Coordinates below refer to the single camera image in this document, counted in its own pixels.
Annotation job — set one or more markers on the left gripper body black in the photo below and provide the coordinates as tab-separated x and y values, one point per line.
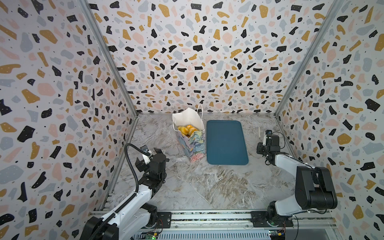
140	165

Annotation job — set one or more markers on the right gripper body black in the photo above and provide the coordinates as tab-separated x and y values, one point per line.
265	149

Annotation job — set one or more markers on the twisted glazed pastry bread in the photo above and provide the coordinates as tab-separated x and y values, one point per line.
183	130

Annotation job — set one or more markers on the small striped bun top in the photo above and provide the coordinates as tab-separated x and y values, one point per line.
191	129

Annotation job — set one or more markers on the floral paper bag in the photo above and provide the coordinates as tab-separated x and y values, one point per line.
194	146

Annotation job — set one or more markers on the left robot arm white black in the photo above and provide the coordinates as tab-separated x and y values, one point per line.
134	212

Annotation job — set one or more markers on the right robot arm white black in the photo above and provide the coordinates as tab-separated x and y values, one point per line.
314	188

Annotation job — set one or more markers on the teal rectangular tray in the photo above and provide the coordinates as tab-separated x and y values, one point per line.
225	143

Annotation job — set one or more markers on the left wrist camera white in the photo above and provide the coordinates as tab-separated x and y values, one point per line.
147	154

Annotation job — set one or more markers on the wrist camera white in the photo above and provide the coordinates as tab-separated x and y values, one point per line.
147	154
267	138

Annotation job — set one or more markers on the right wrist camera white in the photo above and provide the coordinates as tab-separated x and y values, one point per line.
267	138

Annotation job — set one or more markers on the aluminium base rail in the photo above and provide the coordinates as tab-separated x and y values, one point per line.
207	225

